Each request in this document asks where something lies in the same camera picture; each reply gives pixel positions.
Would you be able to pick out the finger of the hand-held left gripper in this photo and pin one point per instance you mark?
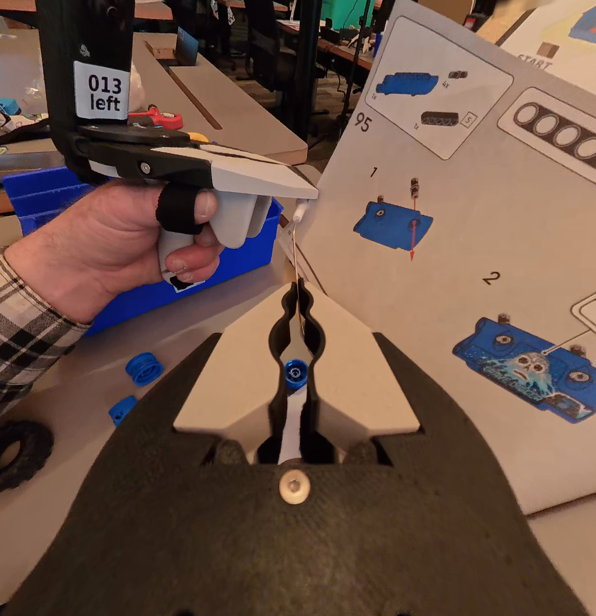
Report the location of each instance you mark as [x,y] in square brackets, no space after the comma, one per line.
[249,153]
[259,178]

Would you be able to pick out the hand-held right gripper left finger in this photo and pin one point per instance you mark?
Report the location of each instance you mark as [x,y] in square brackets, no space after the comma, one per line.
[225,385]

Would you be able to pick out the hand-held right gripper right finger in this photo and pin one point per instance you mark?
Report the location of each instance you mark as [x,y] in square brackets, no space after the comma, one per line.
[365,385]

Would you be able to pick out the blue curved panel piece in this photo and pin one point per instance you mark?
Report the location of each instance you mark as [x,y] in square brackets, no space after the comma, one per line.
[121,411]

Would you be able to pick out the instruction booklet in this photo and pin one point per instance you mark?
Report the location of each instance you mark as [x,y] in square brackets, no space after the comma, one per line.
[447,288]

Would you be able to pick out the person's left forearm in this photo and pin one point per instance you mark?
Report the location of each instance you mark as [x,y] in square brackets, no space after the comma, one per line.
[19,337]

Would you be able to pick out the grey background desk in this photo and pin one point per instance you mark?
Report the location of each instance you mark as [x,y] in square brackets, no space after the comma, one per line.
[221,96]

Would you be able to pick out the person's left hand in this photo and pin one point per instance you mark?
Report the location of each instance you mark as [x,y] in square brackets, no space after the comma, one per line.
[96,240]

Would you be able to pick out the blue wheel rim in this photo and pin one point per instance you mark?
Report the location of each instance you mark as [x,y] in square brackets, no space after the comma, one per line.
[295,374]
[144,369]

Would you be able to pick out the red hand clamp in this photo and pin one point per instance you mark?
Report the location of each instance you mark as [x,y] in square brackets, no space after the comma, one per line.
[158,115]

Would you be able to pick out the black steel pole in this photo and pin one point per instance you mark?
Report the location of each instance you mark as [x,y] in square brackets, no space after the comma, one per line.
[307,57]

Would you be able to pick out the blue storage bin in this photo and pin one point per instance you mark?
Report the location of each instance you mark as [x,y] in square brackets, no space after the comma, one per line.
[134,298]

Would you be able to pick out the green bin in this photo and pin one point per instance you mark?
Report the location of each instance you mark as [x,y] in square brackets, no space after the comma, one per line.
[346,12]

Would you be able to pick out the black rubber tyre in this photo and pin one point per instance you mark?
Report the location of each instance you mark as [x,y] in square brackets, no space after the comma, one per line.
[38,447]

